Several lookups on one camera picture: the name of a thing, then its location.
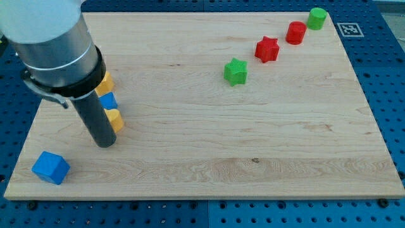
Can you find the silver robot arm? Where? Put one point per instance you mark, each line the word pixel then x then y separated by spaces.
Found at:
pixel 52 40

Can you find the blue cube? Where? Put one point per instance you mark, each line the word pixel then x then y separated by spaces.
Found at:
pixel 51 168

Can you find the wooden board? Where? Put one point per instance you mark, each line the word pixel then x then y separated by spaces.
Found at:
pixel 300 128

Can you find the green star block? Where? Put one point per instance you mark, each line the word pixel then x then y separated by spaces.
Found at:
pixel 235 72

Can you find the lower yellow block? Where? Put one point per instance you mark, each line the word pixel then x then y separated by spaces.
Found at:
pixel 115 119

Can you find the yellow block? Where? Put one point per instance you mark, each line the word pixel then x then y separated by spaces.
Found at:
pixel 115 119
pixel 106 85

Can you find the red star block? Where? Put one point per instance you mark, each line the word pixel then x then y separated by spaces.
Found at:
pixel 267 49

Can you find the small blue block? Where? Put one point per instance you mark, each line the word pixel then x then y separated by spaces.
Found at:
pixel 108 101

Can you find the upper yellow block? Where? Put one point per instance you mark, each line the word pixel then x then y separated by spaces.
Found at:
pixel 106 85

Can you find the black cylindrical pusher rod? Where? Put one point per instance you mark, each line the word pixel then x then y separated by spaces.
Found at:
pixel 95 119

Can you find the red cylinder block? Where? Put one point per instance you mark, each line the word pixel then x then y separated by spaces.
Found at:
pixel 296 32

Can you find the green cylinder block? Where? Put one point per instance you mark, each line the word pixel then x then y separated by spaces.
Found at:
pixel 316 18

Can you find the white fiducial marker tag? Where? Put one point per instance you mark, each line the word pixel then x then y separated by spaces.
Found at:
pixel 349 29

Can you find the black bolt left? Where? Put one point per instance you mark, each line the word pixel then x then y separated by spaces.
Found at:
pixel 32 205

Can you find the black bolt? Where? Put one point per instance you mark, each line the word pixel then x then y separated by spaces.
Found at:
pixel 32 205
pixel 383 203

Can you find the black bolt right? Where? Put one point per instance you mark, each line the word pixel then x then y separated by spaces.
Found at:
pixel 383 203

